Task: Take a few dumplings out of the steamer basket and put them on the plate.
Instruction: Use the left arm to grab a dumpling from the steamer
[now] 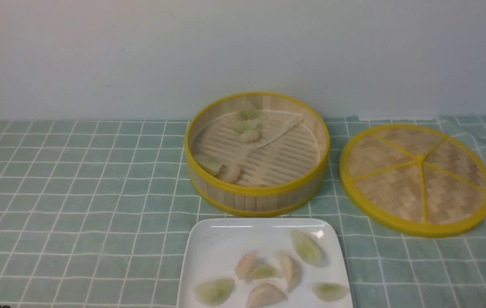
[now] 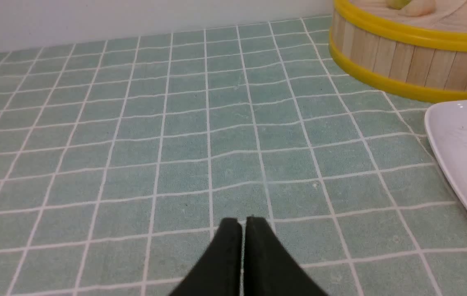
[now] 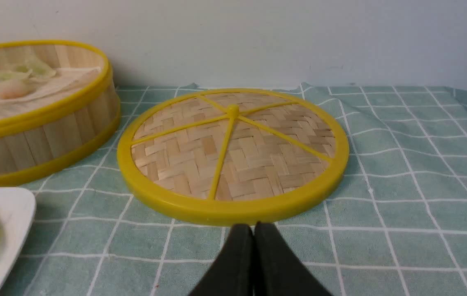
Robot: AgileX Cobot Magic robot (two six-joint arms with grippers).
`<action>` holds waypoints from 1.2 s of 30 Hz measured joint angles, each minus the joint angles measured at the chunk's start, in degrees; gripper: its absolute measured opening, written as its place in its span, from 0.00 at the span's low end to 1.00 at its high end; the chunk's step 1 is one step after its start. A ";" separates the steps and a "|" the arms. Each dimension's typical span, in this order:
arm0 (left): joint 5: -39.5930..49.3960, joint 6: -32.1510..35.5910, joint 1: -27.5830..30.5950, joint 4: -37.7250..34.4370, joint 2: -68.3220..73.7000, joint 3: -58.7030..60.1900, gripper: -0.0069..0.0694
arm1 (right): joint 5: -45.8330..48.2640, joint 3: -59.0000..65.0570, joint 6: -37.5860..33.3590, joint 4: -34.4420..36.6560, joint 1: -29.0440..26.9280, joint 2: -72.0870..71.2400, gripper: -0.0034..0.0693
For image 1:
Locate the green dumpling plate centre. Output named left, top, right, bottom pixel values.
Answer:
left=246, top=264, right=283, bottom=282

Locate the pale dumpling plate bottom centre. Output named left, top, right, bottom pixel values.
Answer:
left=245, top=283, right=287, bottom=308

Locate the pink dumpling plate left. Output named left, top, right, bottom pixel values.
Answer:
left=235, top=250, right=258, bottom=280

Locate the white mesh steamer liner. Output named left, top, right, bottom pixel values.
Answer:
left=190, top=110, right=328, bottom=187

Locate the white square plate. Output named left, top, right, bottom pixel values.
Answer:
left=176, top=218, right=355, bottom=308

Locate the pale dumpling plate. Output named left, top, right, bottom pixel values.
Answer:
left=245, top=283, right=287, bottom=308
left=275, top=253, right=301, bottom=293

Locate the green dumpling plate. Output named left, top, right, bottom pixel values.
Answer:
left=290, top=230, right=324, bottom=267
left=312, top=282, right=350, bottom=302
left=193, top=278, right=235, bottom=307
left=246, top=264, right=283, bottom=282

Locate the yellow-rimmed bamboo steamer basket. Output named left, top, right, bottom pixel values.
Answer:
left=184, top=92, right=331, bottom=218

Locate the green dumpling plate bottom left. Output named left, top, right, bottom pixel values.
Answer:
left=193, top=278, right=235, bottom=307

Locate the green checked tablecloth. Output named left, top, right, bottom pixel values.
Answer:
left=0, top=116, right=486, bottom=308

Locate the pale green dumpling in steamer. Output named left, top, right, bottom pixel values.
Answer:
left=231, top=120, right=259, bottom=134

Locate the green dumpling plate bottom right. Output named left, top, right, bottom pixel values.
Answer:
left=312, top=282, right=350, bottom=302

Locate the pale dumpling plate centre right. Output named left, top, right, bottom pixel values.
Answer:
left=275, top=253, right=301, bottom=293

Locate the woven bamboo steamer lid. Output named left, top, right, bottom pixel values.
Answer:
left=339, top=124, right=486, bottom=238

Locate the green dumpling plate top right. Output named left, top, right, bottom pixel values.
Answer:
left=290, top=230, right=324, bottom=267

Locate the green dumpling at steamer back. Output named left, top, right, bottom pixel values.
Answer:
left=236, top=101, right=263, bottom=121

